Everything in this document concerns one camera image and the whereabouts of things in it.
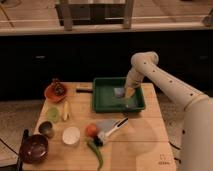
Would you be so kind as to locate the metal cup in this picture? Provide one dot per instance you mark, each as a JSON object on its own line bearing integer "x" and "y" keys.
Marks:
{"x": 46, "y": 129}

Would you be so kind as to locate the brown pine cone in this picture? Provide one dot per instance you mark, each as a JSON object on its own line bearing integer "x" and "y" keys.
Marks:
{"x": 57, "y": 87}

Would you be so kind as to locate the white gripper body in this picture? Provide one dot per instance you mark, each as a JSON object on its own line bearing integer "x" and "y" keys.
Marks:
{"x": 134, "y": 79}

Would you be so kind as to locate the blue sponge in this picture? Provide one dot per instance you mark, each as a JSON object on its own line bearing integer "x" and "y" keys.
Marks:
{"x": 119, "y": 92}

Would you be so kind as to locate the black marker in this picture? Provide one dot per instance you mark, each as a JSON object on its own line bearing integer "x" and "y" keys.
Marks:
{"x": 84, "y": 91}

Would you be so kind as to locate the dark red bowl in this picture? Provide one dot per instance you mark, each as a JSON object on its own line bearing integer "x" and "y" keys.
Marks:
{"x": 34, "y": 149}

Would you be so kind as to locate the grey cloth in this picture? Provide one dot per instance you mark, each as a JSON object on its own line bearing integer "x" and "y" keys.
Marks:
{"x": 105, "y": 125}

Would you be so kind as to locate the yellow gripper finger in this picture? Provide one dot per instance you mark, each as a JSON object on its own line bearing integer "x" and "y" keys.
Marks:
{"x": 129, "y": 92}

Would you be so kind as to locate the green plastic tray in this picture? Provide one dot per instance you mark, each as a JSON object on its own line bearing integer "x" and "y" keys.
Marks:
{"x": 104, "y": 99}

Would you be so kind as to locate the wooden stool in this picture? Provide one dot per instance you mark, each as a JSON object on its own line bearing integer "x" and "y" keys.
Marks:
{"x": 94, "y": 12}

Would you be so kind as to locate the green chili pepper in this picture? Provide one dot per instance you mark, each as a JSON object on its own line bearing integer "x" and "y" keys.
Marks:
{"x": 97, "y": 152}

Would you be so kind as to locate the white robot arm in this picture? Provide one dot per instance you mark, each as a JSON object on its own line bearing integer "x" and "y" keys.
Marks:
{"x": 197, "y": 140}

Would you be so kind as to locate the orange bowl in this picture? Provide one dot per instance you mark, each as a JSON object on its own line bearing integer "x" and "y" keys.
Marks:
{"x": 52, "y": 97}

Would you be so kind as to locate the red tomato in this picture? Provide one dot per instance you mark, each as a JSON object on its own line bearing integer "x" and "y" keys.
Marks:
{"x": 91, "y": 130}

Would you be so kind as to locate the white black handled knife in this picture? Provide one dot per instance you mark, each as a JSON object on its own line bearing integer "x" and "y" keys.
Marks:
{"x": 101, "y": 138}

